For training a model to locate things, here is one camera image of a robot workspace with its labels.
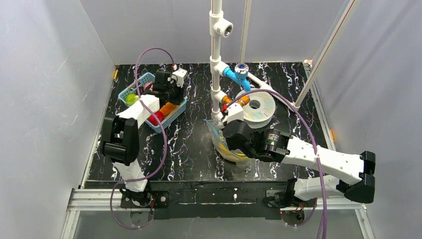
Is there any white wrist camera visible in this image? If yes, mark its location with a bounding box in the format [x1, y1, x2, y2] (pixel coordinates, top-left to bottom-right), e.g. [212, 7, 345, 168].
[221, 103, 244, 123]
[170, 68, 188, 88]

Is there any light blue plastic basket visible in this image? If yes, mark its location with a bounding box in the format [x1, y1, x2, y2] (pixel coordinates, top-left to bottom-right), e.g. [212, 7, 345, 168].
[117, 72, 187, 133]

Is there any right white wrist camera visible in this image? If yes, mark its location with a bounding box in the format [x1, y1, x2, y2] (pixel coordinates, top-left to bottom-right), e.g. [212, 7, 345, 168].
[221, 103, 244, 123]

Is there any clear zip top bag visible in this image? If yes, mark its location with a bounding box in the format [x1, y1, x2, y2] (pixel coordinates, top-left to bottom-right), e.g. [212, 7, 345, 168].
[204, 119, 253, 164]

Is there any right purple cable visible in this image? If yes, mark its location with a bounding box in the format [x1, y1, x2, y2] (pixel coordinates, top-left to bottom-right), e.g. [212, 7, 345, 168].
[224, 89, 328, 239]

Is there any orange plastic faucet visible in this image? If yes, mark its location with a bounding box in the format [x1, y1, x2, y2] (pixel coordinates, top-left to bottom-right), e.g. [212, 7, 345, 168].
[222, 95, 252, 107]

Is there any red toy apple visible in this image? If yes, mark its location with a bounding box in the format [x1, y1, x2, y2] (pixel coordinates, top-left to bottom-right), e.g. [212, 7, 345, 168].
[148, 111, 165, 126]

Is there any green white toy cabbage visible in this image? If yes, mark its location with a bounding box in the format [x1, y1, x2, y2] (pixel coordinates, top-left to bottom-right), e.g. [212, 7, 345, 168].
[125, 93, 139, 106]

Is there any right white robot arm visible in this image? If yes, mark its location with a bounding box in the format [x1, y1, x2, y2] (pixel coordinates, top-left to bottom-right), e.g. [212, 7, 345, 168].
[222, 120, 376, 207]

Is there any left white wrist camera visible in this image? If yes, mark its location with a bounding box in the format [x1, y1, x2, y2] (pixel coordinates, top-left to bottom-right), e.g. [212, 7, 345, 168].
[170, 68, 188, 88]

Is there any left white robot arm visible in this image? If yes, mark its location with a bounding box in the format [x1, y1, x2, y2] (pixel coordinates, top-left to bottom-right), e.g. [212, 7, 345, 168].
[100, 69, 188, 201]

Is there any white PVC pipe frame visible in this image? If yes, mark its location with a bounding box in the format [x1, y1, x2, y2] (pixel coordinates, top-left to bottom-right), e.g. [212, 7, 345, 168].
[209, 0, 358, 130]

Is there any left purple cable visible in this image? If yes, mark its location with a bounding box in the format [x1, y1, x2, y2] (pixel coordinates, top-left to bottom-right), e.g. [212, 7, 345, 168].
[109, 47, 175, 230]

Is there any blue plastic faucet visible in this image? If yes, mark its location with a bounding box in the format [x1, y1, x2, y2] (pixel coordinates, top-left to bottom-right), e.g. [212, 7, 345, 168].
[223, 63, 251, 92]

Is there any yellow toy banana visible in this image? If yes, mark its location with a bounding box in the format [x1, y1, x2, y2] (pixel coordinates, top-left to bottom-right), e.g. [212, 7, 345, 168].
[214, 141, 249, 162]

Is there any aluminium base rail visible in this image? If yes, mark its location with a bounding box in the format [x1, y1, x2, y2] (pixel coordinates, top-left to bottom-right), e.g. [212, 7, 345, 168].
[61, 186, 375, 239]

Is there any purple cable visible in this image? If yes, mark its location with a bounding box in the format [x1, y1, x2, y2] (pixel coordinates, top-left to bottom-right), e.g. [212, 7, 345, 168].
[224, 89, 328, 239]
[109, 47, 175, 230]

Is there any orange toy mango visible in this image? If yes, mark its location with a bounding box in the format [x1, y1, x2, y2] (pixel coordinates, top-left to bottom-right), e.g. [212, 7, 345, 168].
[159, 102, 179, 117]

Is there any pink toy potato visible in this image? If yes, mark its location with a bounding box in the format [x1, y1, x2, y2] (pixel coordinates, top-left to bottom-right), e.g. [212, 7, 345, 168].
[142, 82, 154, 95]

